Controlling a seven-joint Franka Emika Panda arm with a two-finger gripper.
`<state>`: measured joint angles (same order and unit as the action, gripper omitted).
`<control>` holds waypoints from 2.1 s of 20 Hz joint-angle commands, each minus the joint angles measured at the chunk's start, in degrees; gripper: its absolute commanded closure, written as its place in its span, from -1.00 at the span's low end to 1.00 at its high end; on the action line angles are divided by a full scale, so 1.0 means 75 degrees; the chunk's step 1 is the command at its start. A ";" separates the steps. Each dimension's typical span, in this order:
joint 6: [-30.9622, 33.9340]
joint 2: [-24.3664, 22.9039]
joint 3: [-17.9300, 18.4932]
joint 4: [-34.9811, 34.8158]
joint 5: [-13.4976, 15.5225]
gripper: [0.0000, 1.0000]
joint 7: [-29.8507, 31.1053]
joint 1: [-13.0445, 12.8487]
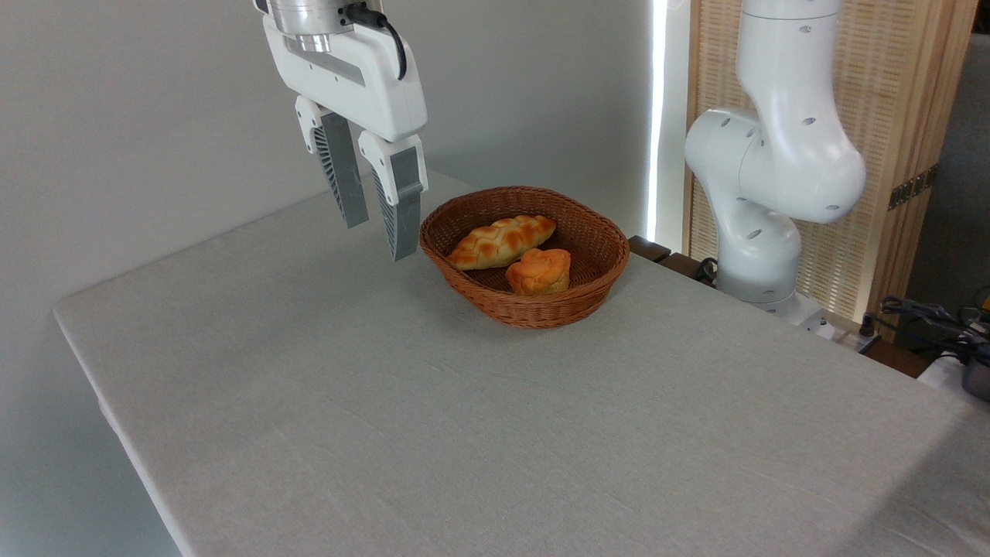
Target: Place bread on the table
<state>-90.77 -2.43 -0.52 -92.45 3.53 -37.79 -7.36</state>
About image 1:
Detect metal screen hinge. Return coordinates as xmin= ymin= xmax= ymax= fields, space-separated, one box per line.
xmin=888 ymin=165 xmax=939 ymax=211

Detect brown wicker basket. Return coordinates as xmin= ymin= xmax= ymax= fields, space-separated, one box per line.
xmin=419 ymin=186 xmax=631 ymax=330

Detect braided bread loaf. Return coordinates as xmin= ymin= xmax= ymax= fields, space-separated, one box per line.
xmin=446 ymin=214 xmax=558 ymax=271

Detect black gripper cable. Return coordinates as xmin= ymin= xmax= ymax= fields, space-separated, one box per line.
xmin=343 ymin=5 xmax=408 ymax=81

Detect grey tablecloth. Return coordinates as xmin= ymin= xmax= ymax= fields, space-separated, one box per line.
xmin=53 ymin=169 xmax=990 ymax=557

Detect round orange bread bun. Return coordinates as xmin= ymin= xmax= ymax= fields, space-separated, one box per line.
xmin=505 ymin=248 xmax=572 ymax=296

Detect wooden folding screen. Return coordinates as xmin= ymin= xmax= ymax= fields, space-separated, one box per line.
xmin=684 ymin=0 xmax=980 ymax=343

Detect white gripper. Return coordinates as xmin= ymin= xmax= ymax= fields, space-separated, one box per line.
xmin=261 ymin=14 xmax=428 ymax=262

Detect black cable bundle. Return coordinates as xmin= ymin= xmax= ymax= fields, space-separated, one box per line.
xmin=861 ymin=296 xmax=990 ymax=366

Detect white power strip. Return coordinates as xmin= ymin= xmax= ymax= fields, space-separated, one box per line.
xmin=804 ymin=312 xmax=880 ymax=354

